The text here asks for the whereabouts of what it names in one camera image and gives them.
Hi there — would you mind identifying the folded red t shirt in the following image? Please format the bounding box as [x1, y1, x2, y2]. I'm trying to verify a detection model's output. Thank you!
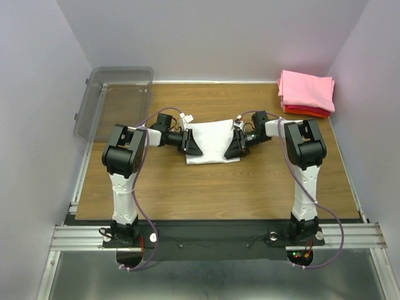
[281, 104, 331, 115]

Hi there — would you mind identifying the folded pink t shirt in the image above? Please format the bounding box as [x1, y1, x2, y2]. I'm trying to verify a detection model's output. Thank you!
[277, 70, 335, 113]

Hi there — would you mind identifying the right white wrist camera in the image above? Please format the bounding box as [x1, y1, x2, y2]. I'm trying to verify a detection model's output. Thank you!
[232, 115, 244, 131]

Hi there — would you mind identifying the clear plastic bin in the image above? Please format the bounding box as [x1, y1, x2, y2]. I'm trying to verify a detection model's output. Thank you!
[74, 66, 154, 142]

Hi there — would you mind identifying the aluminium frame rail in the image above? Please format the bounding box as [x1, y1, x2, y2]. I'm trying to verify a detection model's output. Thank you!
[38, 138, 386, 299]

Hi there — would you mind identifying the white t shirt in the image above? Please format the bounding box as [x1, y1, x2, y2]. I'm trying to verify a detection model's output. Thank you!
[186, 119, 233, 165]

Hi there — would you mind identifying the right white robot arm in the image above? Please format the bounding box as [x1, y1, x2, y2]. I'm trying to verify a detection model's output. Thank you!
[224, 111, 327, 242]

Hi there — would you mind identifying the folded orange t shirt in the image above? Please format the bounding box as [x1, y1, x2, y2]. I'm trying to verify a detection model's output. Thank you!
[285, 110, 329, 118]

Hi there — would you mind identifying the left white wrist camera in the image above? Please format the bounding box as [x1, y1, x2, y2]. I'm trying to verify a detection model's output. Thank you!
[179, 112, 194, 131]

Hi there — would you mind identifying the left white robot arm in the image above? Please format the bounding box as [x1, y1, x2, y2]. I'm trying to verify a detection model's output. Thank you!
[99, 112, 203, 248]

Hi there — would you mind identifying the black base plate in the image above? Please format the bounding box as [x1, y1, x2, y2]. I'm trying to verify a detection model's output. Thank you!
[99, 219, 325, 266]

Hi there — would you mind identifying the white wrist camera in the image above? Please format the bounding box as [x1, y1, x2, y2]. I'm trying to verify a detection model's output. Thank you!
[232, 115, 244, 131]
[179, 112, 194, 131]

